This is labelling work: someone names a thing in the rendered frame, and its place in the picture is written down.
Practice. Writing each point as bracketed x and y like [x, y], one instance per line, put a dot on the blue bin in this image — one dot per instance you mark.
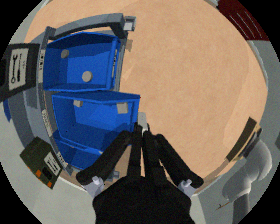
[94, 125]
[75, 156]
[88, 51]

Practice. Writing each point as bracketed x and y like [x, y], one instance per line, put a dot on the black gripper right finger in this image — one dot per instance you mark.
[181, 175]

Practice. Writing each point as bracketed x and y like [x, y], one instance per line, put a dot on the grey disc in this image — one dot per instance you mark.
[87, 76]

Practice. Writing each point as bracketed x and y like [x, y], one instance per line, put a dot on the black case with orange latches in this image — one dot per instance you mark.
[18, 69]

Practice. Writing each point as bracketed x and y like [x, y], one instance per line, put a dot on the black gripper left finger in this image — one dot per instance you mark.
[93, 177]

